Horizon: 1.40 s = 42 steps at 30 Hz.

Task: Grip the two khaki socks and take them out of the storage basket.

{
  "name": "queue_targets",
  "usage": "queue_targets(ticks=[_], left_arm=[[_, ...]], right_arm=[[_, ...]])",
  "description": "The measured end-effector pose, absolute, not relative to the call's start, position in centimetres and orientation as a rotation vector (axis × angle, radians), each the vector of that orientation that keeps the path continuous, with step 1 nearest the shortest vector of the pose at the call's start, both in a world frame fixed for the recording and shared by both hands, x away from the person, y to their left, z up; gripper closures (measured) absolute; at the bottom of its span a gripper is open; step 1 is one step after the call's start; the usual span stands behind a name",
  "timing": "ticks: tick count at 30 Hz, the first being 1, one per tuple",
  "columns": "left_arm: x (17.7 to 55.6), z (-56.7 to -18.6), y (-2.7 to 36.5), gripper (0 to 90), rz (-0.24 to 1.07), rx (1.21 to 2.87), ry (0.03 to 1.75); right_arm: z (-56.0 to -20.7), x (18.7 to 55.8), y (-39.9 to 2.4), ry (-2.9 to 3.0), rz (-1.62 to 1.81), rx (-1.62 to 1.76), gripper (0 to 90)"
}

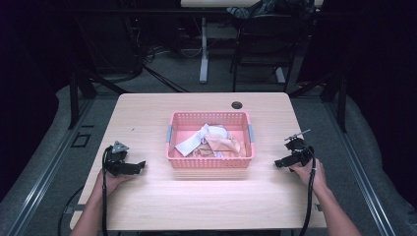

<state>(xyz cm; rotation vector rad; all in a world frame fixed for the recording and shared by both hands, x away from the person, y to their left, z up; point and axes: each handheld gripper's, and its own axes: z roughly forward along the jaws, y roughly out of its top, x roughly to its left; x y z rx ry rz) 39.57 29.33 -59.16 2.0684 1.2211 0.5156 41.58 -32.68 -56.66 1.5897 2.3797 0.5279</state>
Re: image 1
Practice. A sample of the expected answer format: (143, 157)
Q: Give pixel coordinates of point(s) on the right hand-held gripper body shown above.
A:
(299, 150)

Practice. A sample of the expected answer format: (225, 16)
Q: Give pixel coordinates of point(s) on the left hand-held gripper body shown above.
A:
(115, 160)

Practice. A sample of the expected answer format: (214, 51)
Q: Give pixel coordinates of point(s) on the peach cloth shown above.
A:
(223, 146)

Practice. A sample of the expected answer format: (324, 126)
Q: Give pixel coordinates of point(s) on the white cloth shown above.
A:
(199, 139)

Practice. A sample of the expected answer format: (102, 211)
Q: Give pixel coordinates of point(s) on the pink plastic basket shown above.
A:
(209, 139)

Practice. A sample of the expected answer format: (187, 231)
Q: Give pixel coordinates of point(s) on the person's left hand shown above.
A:
(110, 183)

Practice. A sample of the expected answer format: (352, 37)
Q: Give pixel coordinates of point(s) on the person's right hand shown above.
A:
(309, 175)

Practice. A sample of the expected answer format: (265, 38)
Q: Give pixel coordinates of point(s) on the black metal stand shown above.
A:
(331, 88)
(82, 82)

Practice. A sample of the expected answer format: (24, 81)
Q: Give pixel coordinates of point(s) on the white desk foot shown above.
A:
(279, 74)

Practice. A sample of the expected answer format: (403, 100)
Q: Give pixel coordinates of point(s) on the black office chair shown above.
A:
(265, 46)

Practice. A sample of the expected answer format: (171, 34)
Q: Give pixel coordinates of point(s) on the white desk leg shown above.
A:
(204, 49)

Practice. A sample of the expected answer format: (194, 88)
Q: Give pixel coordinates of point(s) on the grey clothing on chair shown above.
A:
(252, 9)

